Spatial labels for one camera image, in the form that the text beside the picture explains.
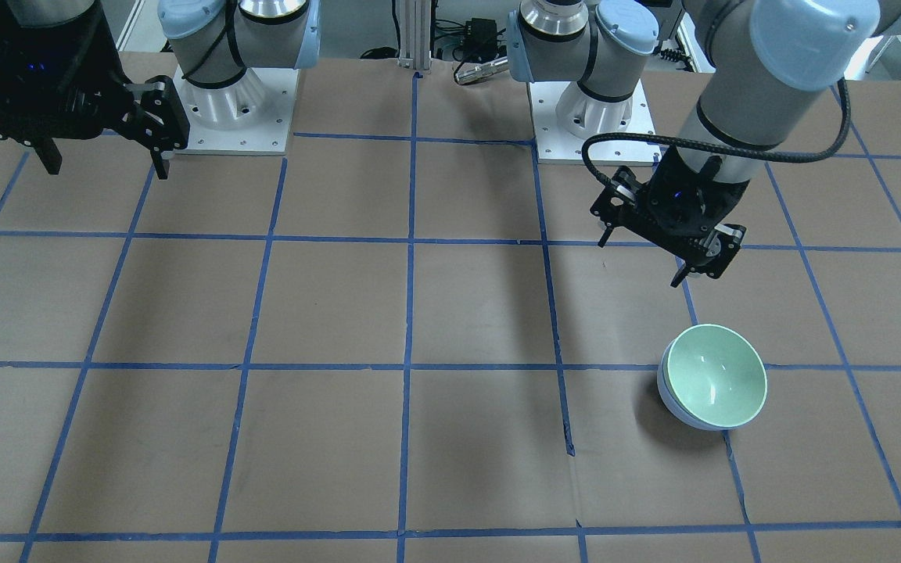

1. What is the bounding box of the blue ceramic bowl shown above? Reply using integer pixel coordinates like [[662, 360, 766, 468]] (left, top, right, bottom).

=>
[[655, 348, 769, 432]]

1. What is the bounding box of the green ceramic bowl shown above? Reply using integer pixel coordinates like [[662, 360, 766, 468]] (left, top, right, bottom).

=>
[[657, 324, 768, 431]]

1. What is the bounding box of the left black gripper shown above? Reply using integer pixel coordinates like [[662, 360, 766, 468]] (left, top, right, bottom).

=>
[[590, 147, 750, 288]]

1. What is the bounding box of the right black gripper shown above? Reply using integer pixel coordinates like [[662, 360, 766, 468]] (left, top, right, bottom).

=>
[[0, 8, 190, 181]]

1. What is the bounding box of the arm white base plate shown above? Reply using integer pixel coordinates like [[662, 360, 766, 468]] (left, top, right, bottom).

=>
[[528, 81, 655, 165], [173, 68, 303, 156]]

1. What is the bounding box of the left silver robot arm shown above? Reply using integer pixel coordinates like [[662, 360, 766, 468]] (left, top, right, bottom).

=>
[[505, 1, 901, 286]]

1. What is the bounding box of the aluminium frame post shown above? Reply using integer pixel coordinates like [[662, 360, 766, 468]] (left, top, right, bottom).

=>
[[393, 0, 435, 75]]

